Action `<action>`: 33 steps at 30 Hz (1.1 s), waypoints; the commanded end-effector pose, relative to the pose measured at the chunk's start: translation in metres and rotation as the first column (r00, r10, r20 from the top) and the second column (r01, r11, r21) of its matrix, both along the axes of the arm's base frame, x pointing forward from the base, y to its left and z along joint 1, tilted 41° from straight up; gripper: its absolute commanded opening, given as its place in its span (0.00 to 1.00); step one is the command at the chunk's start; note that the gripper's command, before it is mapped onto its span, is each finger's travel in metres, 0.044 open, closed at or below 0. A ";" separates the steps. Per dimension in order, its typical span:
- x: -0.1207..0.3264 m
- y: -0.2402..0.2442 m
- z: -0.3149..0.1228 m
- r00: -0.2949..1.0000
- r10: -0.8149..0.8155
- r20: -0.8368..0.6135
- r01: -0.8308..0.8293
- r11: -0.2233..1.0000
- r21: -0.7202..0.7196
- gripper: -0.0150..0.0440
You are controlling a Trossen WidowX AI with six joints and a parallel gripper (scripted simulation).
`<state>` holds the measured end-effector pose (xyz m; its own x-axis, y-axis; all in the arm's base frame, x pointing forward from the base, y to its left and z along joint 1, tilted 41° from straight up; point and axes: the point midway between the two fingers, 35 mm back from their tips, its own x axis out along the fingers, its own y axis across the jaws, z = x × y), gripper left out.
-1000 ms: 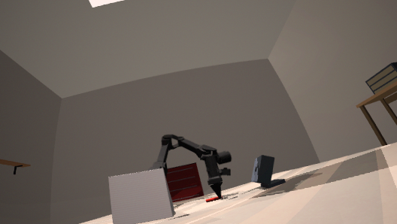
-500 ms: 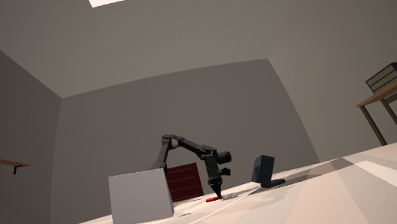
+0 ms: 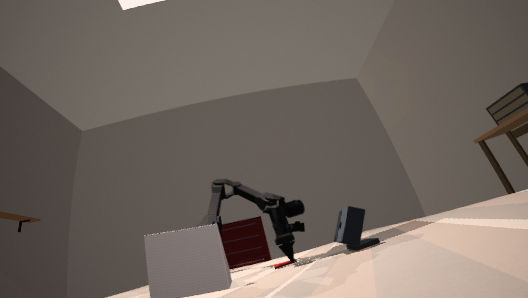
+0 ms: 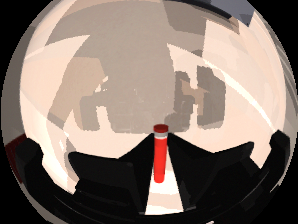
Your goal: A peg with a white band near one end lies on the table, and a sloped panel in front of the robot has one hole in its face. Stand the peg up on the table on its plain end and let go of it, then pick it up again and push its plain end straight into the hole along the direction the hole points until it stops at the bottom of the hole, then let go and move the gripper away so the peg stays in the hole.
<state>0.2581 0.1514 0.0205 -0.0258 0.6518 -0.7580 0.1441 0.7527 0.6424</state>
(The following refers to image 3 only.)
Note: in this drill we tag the grey sloped panel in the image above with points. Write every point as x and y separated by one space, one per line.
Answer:
349 229

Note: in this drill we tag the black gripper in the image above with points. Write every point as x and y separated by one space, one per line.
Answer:
284 238

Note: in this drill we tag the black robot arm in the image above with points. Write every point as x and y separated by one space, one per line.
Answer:
266 202

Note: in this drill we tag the red peg with grey band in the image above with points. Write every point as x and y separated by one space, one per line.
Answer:
284 264

